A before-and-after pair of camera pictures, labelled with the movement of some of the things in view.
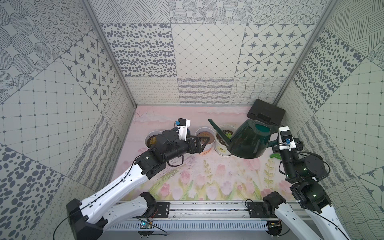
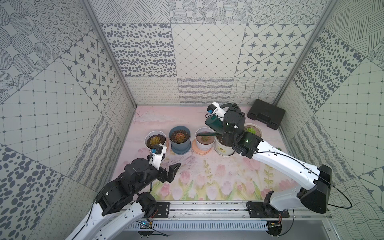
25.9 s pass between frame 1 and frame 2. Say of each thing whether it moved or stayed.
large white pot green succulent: stayed
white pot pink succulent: stayed
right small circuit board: stayed
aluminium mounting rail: stayed
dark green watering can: moved
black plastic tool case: stayed
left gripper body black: moved
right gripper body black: moved
